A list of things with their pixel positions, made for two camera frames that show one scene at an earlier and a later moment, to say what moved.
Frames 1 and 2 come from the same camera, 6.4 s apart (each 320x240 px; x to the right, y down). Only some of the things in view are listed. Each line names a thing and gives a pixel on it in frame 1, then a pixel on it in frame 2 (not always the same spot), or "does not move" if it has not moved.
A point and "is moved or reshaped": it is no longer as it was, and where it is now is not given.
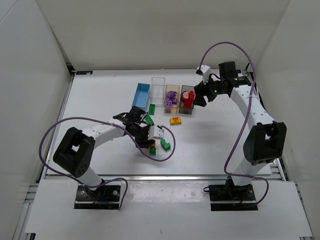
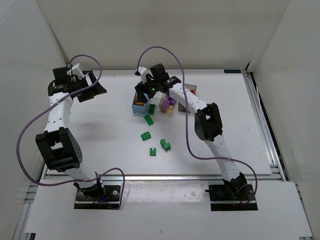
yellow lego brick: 175,121 to 137,103
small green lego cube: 167,146 does not move
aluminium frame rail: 155,177 does not move
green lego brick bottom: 152,151 does not move
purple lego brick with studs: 171,94 is moved or reshaped
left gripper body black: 143,135 to 86,87
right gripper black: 202,91 to 143,90
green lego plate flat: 149,120 does not move
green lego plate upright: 151,109 does not move
